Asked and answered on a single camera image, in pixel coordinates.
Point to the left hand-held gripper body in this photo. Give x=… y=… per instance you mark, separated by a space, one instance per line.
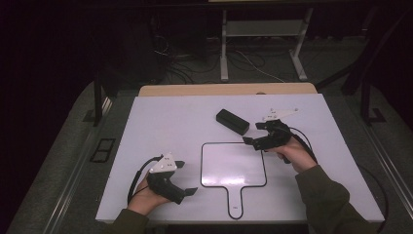
x=164 y=187

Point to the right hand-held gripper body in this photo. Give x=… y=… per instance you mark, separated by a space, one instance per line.
x=277 y=135

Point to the black whiteboard eraser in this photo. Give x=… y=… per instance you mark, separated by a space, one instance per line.
x=232 y=121

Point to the person's left hand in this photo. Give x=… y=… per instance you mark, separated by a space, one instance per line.
x=144 y=201

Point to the person's right hand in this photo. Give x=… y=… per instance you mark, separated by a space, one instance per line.
x=297 y=156

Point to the white board table cover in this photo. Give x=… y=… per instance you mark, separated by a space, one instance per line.
x=175 y=123

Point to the wooden table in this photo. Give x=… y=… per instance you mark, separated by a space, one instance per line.
x=227 y=89

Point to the white metal stand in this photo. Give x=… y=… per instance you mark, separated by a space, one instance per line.
x=224 y=48

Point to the black floor stand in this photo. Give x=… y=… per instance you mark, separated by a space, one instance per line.
x=97 y=104

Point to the metal floor rail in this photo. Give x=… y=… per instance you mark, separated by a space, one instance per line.
x=69 y=191
x=394 y=169

